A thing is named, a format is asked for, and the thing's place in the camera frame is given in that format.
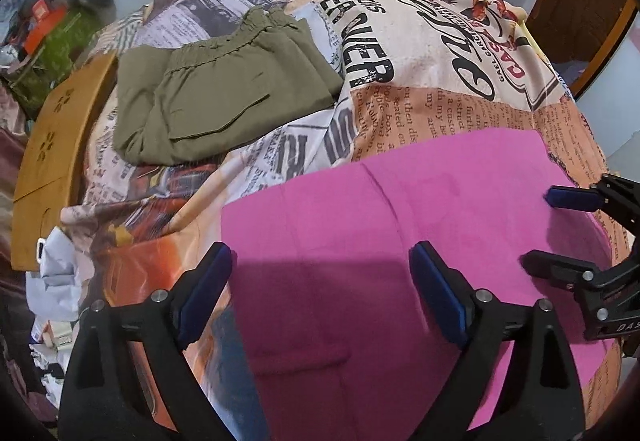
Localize orange box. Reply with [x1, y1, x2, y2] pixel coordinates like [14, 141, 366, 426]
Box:
[22, 1, 69, 52]

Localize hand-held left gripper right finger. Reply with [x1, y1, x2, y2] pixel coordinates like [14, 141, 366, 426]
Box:
[407, 241, 587, 441]

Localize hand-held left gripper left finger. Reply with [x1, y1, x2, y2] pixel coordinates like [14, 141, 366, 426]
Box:
[57, 241, 236, 441]

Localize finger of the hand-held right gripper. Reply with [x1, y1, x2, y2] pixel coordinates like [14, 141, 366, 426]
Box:
[544, 173, 640, 234]
[521, 248, 626, 294]

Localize olive green pants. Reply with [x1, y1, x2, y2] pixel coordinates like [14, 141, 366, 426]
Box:
[112, 6, 346, 166]

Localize pink pants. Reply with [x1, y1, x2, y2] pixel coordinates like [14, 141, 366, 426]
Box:
[220, 128, 619, 433]

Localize green fabric bag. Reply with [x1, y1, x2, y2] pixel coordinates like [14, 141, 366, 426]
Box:
[10, 8, 104, 108]

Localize printed blanket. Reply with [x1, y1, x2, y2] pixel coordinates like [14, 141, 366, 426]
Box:
[60, 0, 632, 441]

